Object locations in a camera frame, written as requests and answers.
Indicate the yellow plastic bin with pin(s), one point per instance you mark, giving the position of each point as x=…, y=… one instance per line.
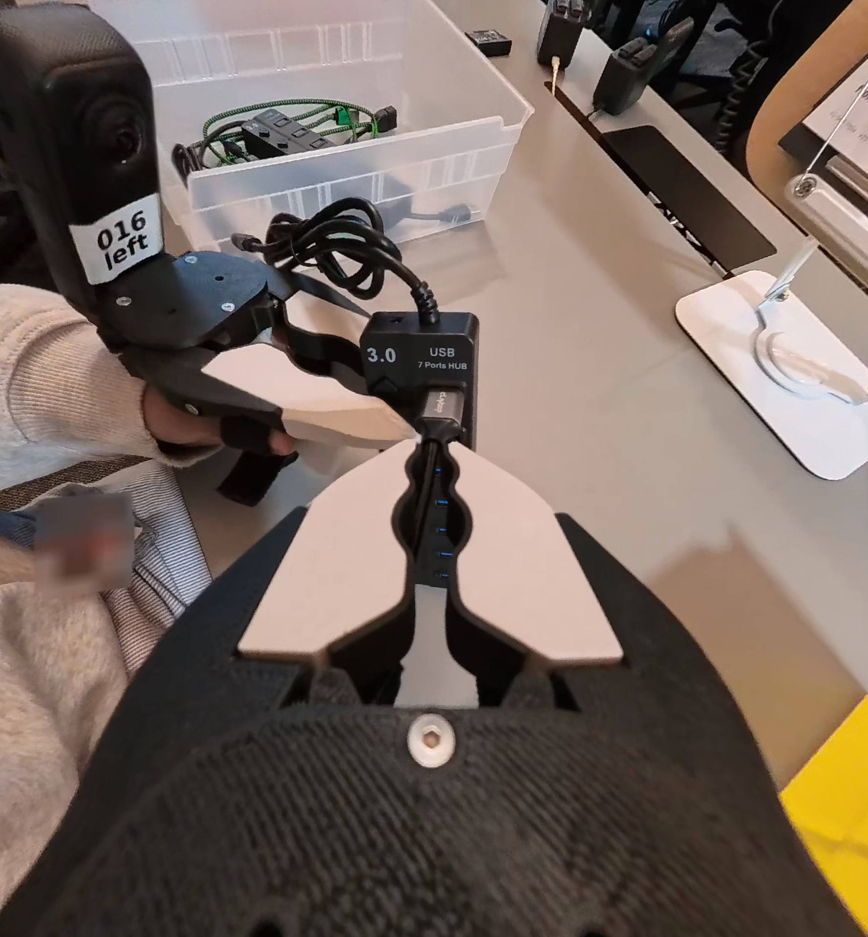
x=851, y=805

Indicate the black switch USB hub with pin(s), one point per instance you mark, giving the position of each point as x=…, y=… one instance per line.
x=280, y=132

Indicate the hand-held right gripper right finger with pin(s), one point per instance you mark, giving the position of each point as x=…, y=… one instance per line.
x=536, y=578

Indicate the person's grey striped shirt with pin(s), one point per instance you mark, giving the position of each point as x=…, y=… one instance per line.
x=163, y=527

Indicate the person's left hand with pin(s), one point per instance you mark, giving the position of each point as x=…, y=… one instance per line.
x=185, y=428

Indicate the small black box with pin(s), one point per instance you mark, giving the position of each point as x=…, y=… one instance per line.
x=489, y=42

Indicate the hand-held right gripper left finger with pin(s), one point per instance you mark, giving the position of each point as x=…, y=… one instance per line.
x=324, y=578

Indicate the clear plastic bin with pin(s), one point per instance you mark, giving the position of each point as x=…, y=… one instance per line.
x=448, y=88

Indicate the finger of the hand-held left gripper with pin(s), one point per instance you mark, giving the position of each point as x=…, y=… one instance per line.
x=295, y=402
x=317, y=293

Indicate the black power adapter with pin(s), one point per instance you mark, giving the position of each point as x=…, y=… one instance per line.
x=558, y=33
x=624, y=80

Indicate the person's left forearm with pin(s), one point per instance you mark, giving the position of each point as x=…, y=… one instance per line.
x=31, y=366

